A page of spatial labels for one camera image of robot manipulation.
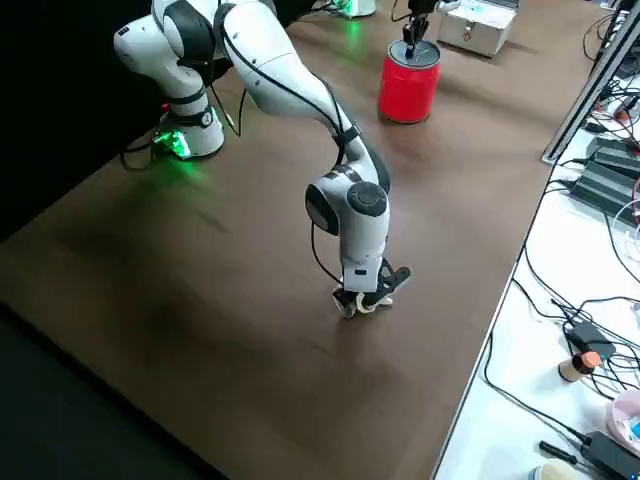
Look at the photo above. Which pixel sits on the black ridged power brick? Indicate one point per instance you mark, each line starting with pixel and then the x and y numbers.
pixel 617 152
pixel 607 182

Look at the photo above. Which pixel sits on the large black power brick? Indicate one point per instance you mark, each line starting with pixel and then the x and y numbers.
pixel 610 457

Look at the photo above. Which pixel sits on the brown cylinder with orange cap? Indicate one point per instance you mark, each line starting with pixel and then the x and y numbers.
pixel 580 367

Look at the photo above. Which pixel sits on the silver aluminium case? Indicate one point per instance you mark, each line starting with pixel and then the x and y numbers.
pixel 470 32

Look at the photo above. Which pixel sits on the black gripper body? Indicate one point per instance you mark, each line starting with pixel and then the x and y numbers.
pixel 421 6
pixel 384 277

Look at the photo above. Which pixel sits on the pink bowl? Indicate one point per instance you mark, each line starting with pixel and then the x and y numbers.
pixel 625 415

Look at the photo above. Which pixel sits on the red push-button trash can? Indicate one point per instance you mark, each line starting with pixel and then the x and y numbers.
pixel 405 95

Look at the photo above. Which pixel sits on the aluminium frame post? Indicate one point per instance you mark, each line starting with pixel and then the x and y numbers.
pixel 585 95

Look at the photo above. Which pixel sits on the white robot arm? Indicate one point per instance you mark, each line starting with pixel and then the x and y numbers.
pixel 280 70
pixel 362 6

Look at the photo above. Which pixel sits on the small black power adapter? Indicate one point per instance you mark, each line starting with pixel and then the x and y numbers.
pixel 587 340

